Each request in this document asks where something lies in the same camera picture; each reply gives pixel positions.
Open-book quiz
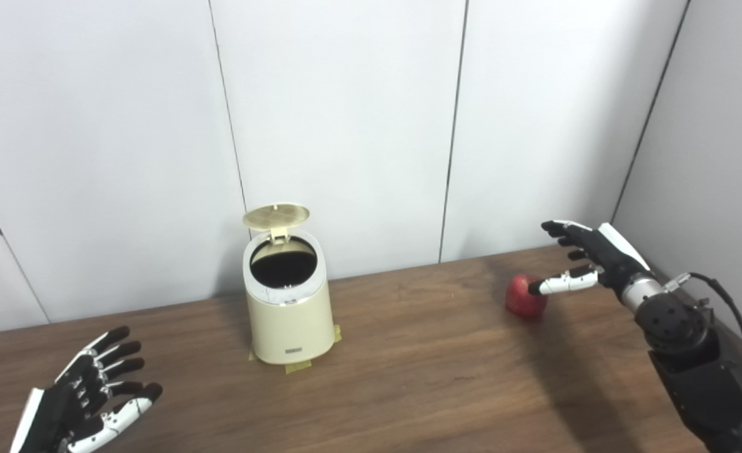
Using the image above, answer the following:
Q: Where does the red apple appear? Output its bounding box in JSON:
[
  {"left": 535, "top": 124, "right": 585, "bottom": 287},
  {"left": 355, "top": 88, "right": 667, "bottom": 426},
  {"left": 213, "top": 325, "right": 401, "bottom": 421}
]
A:
[{"left": 505, "top": 274, "right": 548, "bottom": 320}]

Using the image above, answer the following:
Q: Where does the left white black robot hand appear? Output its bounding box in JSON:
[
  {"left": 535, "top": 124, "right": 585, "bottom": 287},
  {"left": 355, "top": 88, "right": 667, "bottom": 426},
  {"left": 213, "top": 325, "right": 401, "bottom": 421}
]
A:
[{"left": 9, "top": 326, "right": 163, "bottom": 453}]

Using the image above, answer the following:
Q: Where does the cream-colored round bin lid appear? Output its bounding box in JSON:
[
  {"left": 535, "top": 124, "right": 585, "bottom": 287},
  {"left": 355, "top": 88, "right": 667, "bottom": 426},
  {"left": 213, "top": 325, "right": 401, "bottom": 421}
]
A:
[{"left": 243, "top": 203, "right": 311, "bottom": 243}]

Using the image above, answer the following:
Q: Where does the cream-colored bin body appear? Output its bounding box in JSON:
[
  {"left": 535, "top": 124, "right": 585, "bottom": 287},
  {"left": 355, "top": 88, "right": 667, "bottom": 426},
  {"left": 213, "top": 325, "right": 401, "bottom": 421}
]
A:
[{"left": 242, "top": 228, "right": 336, "bottom": 366}]

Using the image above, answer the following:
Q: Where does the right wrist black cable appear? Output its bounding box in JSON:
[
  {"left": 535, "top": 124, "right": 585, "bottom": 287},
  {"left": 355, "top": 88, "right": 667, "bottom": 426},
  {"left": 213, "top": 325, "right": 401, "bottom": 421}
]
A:
[{"left": 663, "top": 272, "right": 742, "bottom": 378}]

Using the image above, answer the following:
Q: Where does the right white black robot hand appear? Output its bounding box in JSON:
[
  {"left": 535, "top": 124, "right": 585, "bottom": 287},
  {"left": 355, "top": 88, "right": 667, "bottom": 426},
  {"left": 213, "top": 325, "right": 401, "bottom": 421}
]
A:
[{"left": 528, "top": 220, "right": 651, "bottom": 296}]

